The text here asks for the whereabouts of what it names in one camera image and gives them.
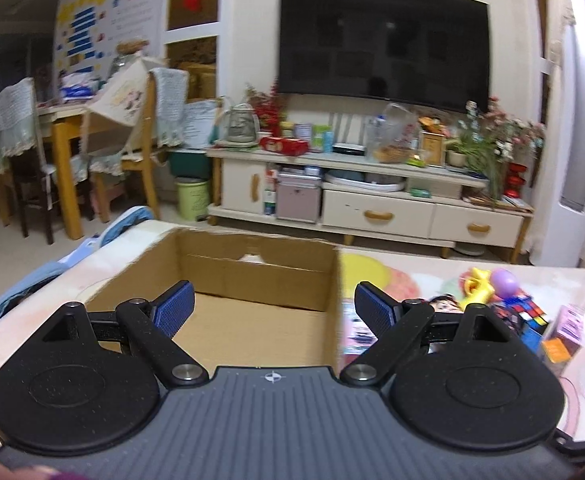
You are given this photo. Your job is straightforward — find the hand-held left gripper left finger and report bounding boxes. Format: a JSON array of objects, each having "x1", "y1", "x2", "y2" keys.
[{"x1": 41, "y1": 280, "x2": 210, "y2": 390}]

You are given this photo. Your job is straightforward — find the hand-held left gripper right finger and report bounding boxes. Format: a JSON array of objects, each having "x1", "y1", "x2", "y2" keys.
[{"x1": 340, "y1": 281, "x2": 512, "y2": 389}]

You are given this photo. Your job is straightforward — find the brown cardboard box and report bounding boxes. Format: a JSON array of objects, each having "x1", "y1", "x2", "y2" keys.
[{"x1": 85, "y1": 227, "x2": 343, "y2": 368}]

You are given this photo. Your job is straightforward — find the multicoloured puzzle cube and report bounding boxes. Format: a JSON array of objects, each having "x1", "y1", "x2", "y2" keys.
[{"x1": 511, "y1": 292, "x2": 551, "y2": 356}]

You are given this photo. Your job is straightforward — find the orange block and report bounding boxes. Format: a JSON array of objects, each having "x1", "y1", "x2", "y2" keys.
[{"x1": 540, "y1": 337, "x2": 573, "y2": 363}]

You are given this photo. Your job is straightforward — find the pink card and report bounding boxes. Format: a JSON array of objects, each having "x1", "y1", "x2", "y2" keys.
[{"x1": 555, "y1": 305, "x2": 585, "y2": 346}]

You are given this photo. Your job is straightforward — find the cream television cabinet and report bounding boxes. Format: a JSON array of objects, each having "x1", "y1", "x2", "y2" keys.
[{"x1": 206, "y1": 145, "x2": 536, "y2": 261}]

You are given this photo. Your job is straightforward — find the yellow plastic toy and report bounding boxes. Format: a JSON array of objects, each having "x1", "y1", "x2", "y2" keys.
[{"x1": 460, "y1": 267, "x2": 493, "y2": 306}]

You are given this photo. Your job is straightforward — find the green trash bin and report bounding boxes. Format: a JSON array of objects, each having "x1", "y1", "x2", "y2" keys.
[{"x1": 175, "y1": 176, "x2": 210, "y2": 221}]

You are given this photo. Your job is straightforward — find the oval grey basin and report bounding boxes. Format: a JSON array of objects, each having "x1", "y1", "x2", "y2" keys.
[{"x1": 323, "y1": 170, "x2": 408, "y2": 193}]

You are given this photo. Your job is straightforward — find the pink storage box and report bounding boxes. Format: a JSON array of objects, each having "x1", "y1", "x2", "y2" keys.
[{"x1": 276, "y1": 170, "x2": 322, "y2": 223}]

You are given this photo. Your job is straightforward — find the purple ball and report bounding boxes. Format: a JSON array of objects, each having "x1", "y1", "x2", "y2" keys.
[{"x1": 490, "y1": 269, "x2": 521, "y2": 301}]

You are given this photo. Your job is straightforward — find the dark green bin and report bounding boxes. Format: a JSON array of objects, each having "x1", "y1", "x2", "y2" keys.
[{"x1": 167, "y1": 147, "x2": 213, "y2": 181}]

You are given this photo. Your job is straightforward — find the light wooden chair with cover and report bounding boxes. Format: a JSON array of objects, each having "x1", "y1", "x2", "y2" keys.
[{"x1": 80, "y1": 67, "x2": 190, "y2": 223}]

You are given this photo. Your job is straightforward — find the blue cloth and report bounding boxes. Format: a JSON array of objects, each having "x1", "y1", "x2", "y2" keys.
[{"x1": 0, "y1": 205, "x2": 156, "y2": 336}]

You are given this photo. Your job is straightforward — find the small wooden box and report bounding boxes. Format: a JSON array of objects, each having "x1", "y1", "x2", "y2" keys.
[{"x1": 420, "y1": 130, "x2": 446, "y2": 167}]

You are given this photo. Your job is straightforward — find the clear plastic snack bag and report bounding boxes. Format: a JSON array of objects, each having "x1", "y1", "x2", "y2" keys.
[{"x1": 365, "y1": 102, "x2": 421, "y2": 163}]

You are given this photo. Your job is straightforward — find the red flat box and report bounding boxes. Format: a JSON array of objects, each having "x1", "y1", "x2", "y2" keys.
[{"x1": 260, "y1": 135, "x2": 309, "y2": 157}]

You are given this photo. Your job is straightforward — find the white paper sheet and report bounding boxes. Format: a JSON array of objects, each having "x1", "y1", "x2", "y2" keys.
[{"x1": 182, "y1": 100, "x2": 220, "y2": 151}]

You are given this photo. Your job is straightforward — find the red candle holder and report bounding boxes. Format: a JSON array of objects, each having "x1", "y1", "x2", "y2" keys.
[{"x1": 503, "y1": 162, "x2": 528, "y2": 200}]

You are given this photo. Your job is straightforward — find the glass kettle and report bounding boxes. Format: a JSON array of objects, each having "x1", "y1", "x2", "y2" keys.
[{"x1": 220, "y1": 102, "x2": 260, "y2": 148}]

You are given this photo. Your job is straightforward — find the wooden dining table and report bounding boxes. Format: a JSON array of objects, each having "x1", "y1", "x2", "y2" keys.
[{"x1": 37, "y1": 100, "x2": 146, "y2": 241}]

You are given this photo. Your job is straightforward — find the printed beige cloth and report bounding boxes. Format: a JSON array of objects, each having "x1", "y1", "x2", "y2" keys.
[{"x1": 87, "y1": 55, "x2": 150, "y2": 126}]

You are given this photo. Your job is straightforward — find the red berry branches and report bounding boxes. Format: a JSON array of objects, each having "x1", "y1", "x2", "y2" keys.
[{"x1": 245, "y1": 80, "x2": 288, "y2": 133}]

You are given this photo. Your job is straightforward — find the pink artificial flowers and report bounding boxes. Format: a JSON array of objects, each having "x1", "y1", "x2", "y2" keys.
[{"x1": 465, "y1": 95, "x2": 546, "y2": 161}]

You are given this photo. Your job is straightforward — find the blue packet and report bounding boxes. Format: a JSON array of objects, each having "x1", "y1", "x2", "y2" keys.
[{"x1": 60, "y1": 72, "x2": 98, "y2": 98}]

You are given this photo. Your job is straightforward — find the glass jar with cork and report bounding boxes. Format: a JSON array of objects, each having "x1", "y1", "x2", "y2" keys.
[{"x1": 110, "y1": 40, "x2": 148, "y2": 76}]

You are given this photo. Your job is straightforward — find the dark chair with green cover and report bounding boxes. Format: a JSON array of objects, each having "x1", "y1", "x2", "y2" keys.
[{"x1": 0, "y1": 77, "x2": 56, "y2": 246}]

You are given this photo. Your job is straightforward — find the black flat television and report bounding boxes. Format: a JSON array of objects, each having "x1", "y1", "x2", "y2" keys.
[{"x1": 277, "y1": 0, "x2": 491, "y2": 115}]

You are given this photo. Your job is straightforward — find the white standing air conditioner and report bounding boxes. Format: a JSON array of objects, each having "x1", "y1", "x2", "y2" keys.
[{"x1": 533, "y1": 0, "x2": 585, "y2": 271}]

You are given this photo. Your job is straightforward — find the wall poster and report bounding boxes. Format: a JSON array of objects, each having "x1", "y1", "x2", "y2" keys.
[{"x1": 52, "y1": 0, "x2": 173, "y2": 73}]

